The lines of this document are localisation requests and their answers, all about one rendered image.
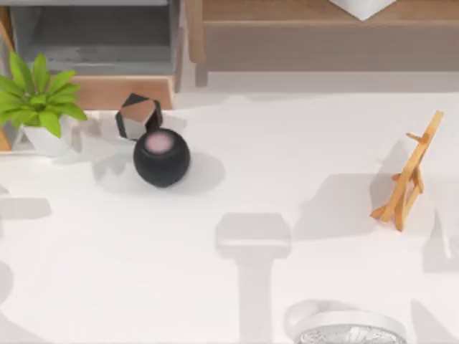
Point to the black round speaker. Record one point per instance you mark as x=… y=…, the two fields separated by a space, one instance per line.
x=161 y=159

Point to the pale wooden drawer front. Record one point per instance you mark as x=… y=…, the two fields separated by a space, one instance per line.
x=125 y=91

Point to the wooden shelf unit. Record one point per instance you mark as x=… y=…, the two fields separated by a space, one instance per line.
x=322 y=39

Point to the wooden easel stand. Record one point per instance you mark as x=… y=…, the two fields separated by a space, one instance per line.
x=412 y=172

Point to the white plant pot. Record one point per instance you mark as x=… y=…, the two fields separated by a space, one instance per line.
x=43 y=138

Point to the grey pierced drawer inside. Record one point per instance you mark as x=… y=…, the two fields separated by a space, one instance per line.
x=97 y=36

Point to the white round fan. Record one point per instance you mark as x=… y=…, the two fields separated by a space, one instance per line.
x=344 y=324

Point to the green potted plant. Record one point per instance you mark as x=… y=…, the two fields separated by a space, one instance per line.
x=39 y=100

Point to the white object on shelf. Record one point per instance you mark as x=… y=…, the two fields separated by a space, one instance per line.
x=358 y=7

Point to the wooden cube with black frame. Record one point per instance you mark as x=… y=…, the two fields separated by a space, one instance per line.
x=138 y=113

